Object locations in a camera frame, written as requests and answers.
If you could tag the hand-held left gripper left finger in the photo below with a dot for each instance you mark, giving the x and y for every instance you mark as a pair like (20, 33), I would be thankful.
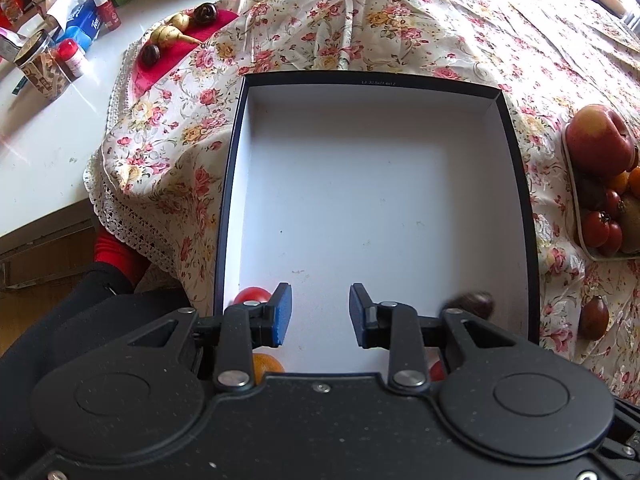
(284, 316)

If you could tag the blue tissue pack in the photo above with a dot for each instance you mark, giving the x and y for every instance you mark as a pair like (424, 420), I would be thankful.
(82, 17)

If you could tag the patterned canister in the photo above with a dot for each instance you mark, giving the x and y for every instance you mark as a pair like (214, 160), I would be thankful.
(42, 67)

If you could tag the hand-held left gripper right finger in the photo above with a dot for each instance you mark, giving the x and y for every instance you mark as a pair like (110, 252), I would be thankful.
(357, 316)

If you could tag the red bottle white cap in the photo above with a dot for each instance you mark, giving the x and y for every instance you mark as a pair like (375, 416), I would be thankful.
(107, 11)

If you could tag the dark round fruit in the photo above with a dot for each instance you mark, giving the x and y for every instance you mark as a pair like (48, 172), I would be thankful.
(150, 54)
(205, 13)

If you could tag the large red apple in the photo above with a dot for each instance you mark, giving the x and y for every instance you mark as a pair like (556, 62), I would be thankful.
(597, 141)

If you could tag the small yellow fruit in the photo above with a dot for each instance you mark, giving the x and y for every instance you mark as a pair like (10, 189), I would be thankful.
(179, 20)

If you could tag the brown oval tomato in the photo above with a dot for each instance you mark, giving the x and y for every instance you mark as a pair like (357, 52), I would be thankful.
(594, 316)

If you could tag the floral tablecloth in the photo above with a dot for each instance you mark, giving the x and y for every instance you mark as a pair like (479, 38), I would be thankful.
(400, 20)

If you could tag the yellow pear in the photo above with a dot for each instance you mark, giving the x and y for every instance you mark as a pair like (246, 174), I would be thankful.
(167, 36)

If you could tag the white fruit plate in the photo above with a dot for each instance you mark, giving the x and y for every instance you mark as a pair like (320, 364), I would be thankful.
(575, 210)

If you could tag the pink plate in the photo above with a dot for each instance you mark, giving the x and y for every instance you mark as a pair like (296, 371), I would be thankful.
(165, 67)

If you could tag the dark wrinkled passion fruit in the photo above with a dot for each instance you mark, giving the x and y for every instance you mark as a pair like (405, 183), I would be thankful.
(470, 305)

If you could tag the small red cap bottle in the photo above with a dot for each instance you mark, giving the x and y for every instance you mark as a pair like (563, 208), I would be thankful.
(72, 59)

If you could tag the dark blue cardboard box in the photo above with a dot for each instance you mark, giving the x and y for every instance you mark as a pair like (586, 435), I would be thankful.
(360, 200)

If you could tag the red garment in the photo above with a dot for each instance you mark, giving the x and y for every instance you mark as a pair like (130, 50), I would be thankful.
(117, 260)

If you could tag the person's leg black pants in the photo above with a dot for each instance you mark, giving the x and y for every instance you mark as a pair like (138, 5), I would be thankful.
(60, 340)

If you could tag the tangerine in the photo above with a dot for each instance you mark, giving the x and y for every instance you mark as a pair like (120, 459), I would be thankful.
(635, 176)

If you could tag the small red cherry tomato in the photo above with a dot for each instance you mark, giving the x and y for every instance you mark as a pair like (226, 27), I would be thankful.
(613, 201)

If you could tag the brown kiwi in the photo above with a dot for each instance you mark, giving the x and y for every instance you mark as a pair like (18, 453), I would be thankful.
(631, 230)

